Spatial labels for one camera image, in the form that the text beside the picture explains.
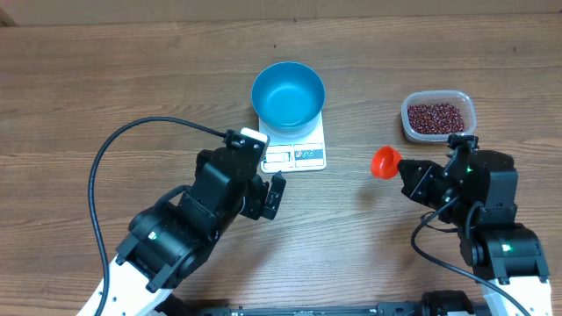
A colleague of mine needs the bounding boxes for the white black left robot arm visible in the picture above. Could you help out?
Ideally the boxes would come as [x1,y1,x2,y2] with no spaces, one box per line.
[80,145,286,315]

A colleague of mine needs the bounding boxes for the red beans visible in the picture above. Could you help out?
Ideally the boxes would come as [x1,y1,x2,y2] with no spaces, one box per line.
[407,103,465,134]

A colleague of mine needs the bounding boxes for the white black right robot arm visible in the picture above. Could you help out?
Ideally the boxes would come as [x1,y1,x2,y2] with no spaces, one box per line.
[397,148,552,315]

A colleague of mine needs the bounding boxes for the teal bowl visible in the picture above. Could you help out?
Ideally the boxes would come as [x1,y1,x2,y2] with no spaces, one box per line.
[250,61,326,134]

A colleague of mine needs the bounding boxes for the white kitchen scale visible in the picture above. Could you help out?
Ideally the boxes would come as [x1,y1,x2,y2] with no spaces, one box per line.
[258,112,327,174]

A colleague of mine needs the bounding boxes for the clear plastic container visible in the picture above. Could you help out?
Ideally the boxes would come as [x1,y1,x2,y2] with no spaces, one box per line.
[400,90,477,143]

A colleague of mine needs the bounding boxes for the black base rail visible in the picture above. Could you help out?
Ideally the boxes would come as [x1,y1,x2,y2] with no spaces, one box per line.
[153,289,484,316]

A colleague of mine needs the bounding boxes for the orange scoop with blue handle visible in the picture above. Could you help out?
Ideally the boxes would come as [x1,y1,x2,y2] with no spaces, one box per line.
[371,146,402,180]

